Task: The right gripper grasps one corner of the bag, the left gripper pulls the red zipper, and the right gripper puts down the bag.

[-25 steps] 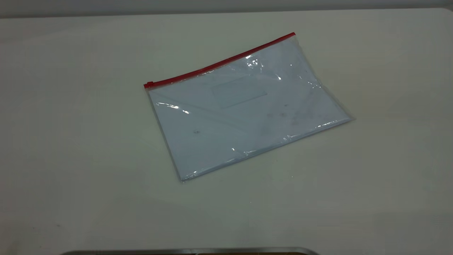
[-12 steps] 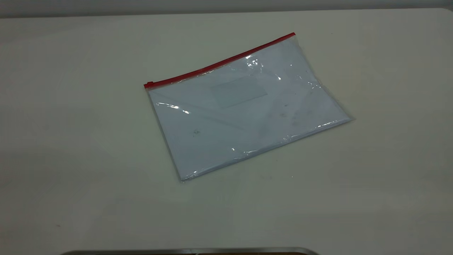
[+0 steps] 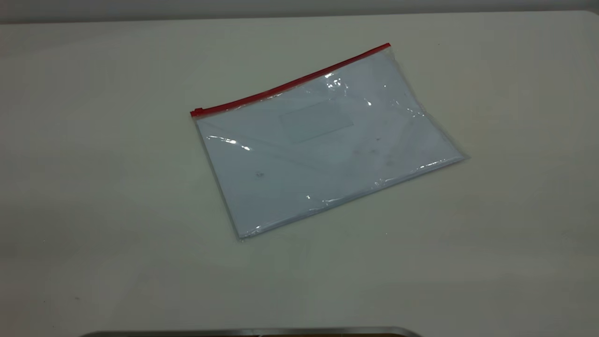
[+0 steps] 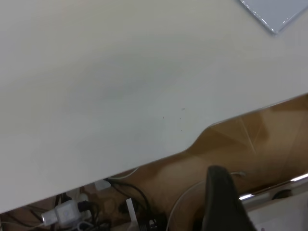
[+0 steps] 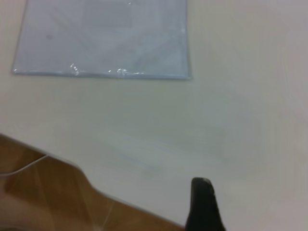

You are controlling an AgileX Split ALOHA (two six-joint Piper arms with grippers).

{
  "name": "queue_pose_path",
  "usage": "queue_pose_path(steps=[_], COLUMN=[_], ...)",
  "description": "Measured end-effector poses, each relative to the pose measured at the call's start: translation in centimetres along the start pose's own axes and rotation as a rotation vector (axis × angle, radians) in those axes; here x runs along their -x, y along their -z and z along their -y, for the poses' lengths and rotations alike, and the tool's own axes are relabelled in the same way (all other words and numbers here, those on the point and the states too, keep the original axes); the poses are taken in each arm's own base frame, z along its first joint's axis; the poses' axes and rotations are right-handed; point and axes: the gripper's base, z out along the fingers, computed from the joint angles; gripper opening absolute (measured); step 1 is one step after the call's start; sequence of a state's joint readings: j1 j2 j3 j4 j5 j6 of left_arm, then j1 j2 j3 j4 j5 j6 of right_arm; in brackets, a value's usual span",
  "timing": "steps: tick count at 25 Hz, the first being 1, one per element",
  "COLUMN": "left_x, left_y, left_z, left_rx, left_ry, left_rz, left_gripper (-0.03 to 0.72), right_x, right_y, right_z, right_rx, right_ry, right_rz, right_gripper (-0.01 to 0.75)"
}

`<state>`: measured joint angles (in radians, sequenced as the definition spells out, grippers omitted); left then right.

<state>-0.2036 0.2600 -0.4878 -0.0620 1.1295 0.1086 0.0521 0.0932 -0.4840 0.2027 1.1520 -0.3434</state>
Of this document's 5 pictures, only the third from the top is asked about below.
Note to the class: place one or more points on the clear plastic red-zip bag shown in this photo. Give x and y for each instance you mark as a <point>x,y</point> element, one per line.
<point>327,150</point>

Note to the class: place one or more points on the red zipper slider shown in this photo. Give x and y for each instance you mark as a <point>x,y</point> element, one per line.
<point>196,112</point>

